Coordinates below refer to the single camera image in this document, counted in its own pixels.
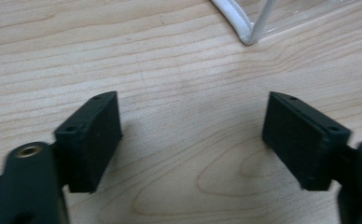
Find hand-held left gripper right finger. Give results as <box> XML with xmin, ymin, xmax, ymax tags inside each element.
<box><xmin>261</xmin><ymin>91</ymin><xmax>352</xmax><ymax>192</ymax></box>

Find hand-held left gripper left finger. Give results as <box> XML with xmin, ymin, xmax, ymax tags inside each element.
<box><xmin>53</xmin><ymin>91</ymin><xmax>123</xmax><ymax>194</ymax></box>

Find clear plastic bag white trim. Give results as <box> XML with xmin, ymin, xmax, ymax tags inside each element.
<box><xmin>211</xmin><ymin>0</ymin><xmax>362</xmax><ymax>47</ymax></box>

